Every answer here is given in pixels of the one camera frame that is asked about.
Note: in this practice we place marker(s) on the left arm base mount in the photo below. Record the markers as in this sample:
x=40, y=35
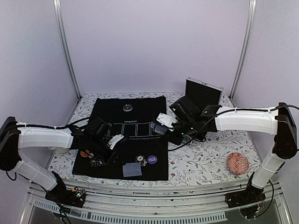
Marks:
x=73, y=197

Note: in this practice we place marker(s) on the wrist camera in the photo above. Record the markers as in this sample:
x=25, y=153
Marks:
x=114, y=140
x=166, y=120

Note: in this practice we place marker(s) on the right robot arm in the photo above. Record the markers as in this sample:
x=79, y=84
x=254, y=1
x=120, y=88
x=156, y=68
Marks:
x=277, y=121

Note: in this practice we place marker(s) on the clear acrylic dealer button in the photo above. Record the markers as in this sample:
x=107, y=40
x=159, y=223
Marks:
x=127, y=108

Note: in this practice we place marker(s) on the aluminium frame post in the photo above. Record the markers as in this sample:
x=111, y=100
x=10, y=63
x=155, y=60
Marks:
x=65, y=47
x=244, y=49

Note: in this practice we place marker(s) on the left aluminium frame post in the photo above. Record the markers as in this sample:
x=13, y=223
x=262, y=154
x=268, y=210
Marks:
x=65, y=47

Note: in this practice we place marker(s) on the right aluminium frame post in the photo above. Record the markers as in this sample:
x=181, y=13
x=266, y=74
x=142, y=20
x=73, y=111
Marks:
x=244, y=49

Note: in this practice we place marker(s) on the orange big blind button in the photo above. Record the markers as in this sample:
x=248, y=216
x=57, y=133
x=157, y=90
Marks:
x=84, y=154

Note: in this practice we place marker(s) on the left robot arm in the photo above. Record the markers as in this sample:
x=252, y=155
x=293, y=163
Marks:
x=89, y=140

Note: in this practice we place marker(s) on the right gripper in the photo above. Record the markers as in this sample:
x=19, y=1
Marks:
x=174, y=139

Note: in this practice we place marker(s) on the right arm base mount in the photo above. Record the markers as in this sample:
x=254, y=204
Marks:
x=251, y=199

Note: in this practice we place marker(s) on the black white chip stack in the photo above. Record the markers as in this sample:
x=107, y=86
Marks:
x=95, y=160

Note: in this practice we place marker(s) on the orange black poker chip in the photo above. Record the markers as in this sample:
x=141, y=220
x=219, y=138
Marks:
x=142, y=160

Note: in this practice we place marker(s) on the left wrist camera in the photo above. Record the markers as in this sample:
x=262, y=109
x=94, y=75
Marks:
x=114, y=140

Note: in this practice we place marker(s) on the aluminium poker chip case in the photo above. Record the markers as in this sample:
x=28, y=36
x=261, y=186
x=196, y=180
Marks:
x=197, y=106

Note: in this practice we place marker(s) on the black poker playing mat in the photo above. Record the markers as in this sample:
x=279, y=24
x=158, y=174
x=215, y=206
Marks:
x=138, y=138

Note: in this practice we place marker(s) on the purple small blind button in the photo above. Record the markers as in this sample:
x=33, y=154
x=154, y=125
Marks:
x=152, y=159

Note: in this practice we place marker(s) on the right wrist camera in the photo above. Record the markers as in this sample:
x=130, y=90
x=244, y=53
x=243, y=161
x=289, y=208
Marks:
x=166, y=120

